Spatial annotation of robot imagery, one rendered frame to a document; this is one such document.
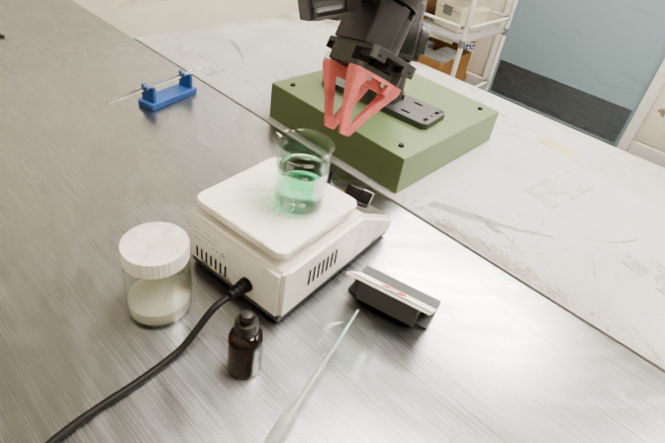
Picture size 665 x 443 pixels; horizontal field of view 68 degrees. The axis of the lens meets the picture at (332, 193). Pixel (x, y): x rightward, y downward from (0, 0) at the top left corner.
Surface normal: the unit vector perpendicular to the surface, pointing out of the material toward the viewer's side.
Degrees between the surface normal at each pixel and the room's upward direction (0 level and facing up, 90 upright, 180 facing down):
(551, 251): 0
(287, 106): 90
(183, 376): 0
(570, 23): 90
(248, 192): 0
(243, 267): 90
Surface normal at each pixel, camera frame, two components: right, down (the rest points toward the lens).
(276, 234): 0.14, -0.80
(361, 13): -0.77, -0.26
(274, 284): -0.61, 0.39
